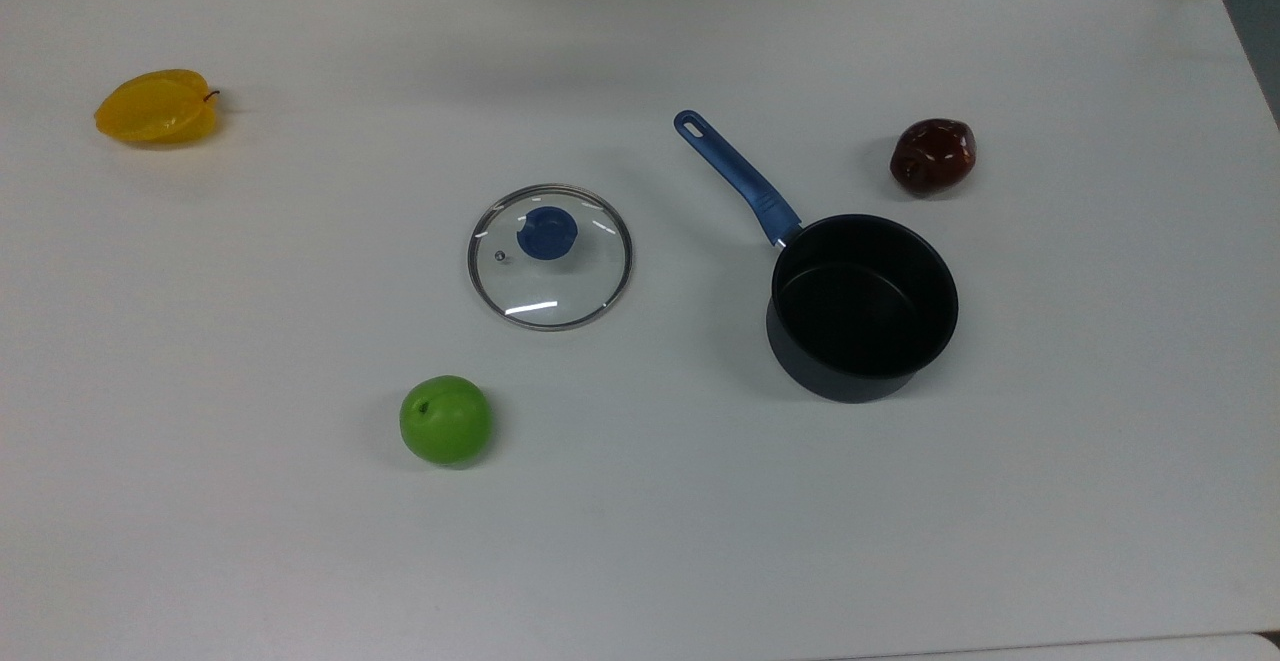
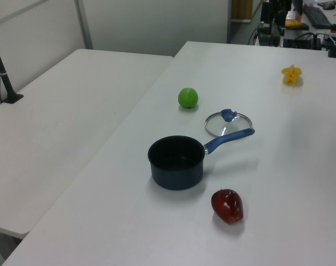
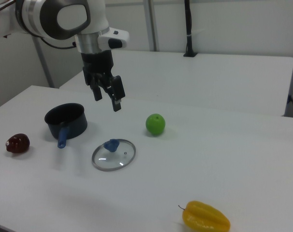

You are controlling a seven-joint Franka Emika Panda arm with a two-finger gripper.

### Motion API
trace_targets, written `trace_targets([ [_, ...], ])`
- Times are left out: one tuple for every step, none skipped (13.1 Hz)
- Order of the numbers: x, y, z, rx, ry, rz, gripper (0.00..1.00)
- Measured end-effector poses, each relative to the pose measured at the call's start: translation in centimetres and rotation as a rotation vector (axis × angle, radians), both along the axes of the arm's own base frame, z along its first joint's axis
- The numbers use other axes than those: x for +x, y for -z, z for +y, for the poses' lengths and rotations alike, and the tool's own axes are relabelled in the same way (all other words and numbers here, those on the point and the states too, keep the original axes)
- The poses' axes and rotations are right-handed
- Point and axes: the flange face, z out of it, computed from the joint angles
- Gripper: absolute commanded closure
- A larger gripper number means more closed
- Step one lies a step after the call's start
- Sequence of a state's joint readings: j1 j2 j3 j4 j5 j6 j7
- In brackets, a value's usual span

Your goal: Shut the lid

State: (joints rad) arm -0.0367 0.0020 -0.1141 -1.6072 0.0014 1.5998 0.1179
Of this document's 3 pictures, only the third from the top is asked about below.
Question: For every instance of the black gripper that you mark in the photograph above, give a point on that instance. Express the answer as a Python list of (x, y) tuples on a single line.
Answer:
[(98, 64)]

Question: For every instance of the glass lid with blue knob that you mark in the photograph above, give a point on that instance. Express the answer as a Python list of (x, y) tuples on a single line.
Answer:
[(112, 145)]

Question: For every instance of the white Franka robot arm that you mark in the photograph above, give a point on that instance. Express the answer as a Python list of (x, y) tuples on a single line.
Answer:
[(64, 17)]

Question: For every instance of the dark blue saucepan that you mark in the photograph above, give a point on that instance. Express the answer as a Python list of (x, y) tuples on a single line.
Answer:
[(75, 125)]

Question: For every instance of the green toy apple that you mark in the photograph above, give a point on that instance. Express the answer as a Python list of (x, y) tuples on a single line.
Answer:
[(155, 124)]

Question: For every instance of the dark red toy apple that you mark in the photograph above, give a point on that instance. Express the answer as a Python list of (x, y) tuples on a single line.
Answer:
[(18, 143)]

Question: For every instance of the yellow toy starfruit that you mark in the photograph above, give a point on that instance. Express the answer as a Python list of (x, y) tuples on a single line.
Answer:
[(205, 217)]

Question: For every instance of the grey aluminium partition post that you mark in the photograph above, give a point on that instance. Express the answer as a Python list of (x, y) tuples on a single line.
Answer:
[(151, 24), (43, 64)]

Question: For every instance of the black camera stand pole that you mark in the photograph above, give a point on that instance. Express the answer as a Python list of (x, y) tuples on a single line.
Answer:
[(189, 26)]

